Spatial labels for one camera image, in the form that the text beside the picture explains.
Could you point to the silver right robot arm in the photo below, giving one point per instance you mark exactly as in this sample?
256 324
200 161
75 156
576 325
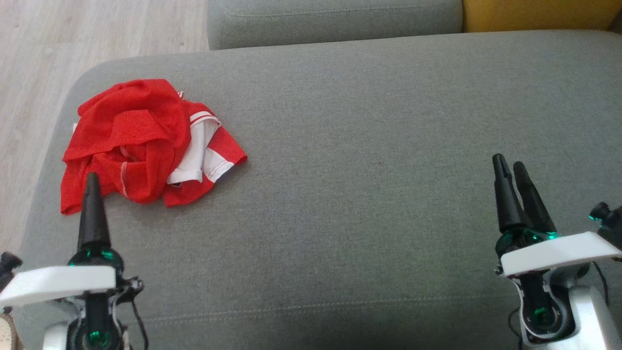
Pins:
593 316

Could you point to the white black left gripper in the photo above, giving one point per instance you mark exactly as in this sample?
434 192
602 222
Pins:
53 284

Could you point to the red white basketball jersey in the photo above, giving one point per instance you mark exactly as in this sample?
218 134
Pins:
223 150

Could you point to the grey sofa seat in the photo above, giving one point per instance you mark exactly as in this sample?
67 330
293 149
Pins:
340 194

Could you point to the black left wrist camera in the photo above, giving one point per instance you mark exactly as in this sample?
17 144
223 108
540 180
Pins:
8 265

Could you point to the grey sofa back cushion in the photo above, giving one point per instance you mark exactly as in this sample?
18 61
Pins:
330 19

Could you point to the red white-striped basketball shorts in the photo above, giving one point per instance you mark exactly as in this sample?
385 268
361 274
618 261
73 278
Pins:
126 131

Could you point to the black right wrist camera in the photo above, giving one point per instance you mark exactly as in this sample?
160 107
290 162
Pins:
602 212

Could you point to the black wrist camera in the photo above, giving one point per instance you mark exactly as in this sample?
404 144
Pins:
602 212
8 265

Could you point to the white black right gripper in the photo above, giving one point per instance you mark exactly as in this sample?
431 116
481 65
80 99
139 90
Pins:
554 253

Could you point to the yellow cushion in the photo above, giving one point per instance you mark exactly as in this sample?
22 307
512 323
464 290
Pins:
534 14

